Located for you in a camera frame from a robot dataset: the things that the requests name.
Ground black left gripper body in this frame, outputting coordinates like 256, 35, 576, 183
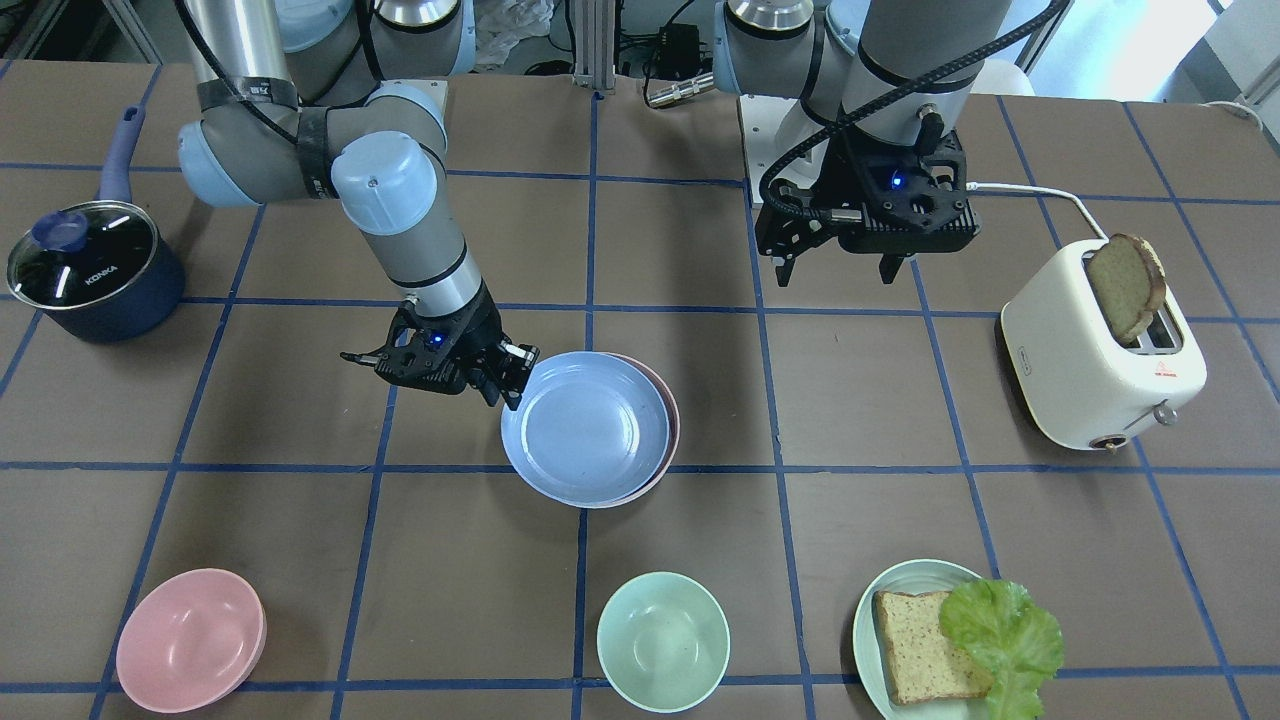
755, 129, 978, 258

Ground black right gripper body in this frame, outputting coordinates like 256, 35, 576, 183
340, 284, 540, 395

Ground blue plate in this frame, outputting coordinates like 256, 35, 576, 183
500, 351, 668, 509

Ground pink plate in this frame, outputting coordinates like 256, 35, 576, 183
599, 354, 681, 509

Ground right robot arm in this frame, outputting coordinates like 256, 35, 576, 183
175, 1, 539, 409

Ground white toaster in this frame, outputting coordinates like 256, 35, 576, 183
998, 240, 1208, 450

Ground toast slice in toaster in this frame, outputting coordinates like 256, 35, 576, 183
1085, 233, 1167, 346

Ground green bowl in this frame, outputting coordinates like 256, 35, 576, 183
596, 571, 732, 714

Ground green plate with food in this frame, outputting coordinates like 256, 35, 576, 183
851, 559, 989, 719

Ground blue saucepan with lid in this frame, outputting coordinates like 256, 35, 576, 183
6, 105, 186, 343

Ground pink bowl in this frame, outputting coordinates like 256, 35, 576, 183
116, 568, 268, 714

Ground bread slice on plate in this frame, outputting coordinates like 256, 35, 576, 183
873, 591, 995, 705

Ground green lettuce leaf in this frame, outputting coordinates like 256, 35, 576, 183
940, 579, 1065, 719

